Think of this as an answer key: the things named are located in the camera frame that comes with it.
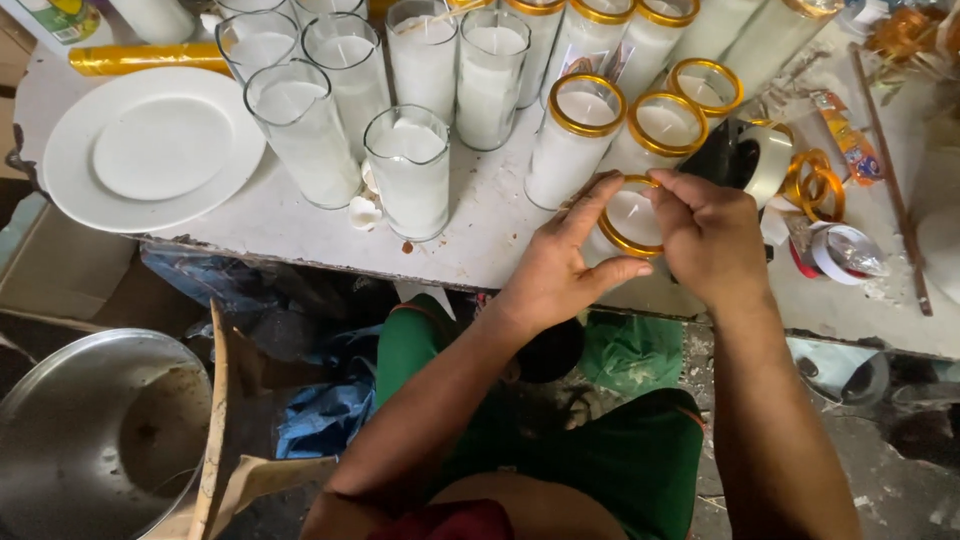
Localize orange cellophane wrap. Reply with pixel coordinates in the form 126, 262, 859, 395
862, 3, 960, 84

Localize white wax scraps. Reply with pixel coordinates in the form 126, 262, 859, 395
346, 159, 385, 233

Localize group of plain glass candles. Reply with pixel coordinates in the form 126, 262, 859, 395
214, 0, 532, 243

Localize blue plastic bag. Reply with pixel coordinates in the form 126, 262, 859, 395
274, 324, 385, 460

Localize red and white tape roll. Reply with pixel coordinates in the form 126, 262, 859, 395
789, 221, 891, 287

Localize person's right hand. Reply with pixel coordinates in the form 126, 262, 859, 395
643, 169, 775, 314

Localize black tape dispenser with tape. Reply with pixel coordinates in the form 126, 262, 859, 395
677, 116, 796, 213

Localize person's left hand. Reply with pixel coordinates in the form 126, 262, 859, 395
496, 172, 655, 336

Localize person's red shirt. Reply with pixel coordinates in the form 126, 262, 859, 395
366, 498, 517, 540

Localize white ceramic plate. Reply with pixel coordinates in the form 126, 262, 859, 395
42, 66, 268, 234

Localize white plastic container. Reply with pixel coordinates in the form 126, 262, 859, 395
109, 0, 198, 45

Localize gold foil roll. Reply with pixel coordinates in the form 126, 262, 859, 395
68, 42, 231, 78

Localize group of gold-rimmed glass candles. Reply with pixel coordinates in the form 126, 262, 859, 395
504, 0, 845, 213

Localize orange snack packet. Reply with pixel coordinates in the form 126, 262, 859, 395
810, 90, 885, 188

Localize wax-stained wooden stirring stick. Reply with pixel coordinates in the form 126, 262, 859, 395
186, 298, 231, 540

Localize single gold-rimmed candle jar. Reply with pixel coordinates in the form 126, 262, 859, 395
579, 174, 669, 268

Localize long brown wooden stick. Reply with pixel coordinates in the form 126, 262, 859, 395
849, 42, 934, 318

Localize person's green shorts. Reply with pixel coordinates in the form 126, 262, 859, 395
373, 292, 706, 540

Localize brown cardboard box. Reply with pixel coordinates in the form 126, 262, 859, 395
0, 201, 207, 339

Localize white bottle with green label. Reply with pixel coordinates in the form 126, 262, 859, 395
1, 0, 115, 58

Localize torn cardboard piece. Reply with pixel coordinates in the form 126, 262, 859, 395
202, 454, 340, 540

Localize gold plastic ring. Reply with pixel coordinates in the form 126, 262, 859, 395
796, 168, 848, 225
780, 148, 834, 205

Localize large metal pot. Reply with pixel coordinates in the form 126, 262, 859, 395
0, 327, 215, 540

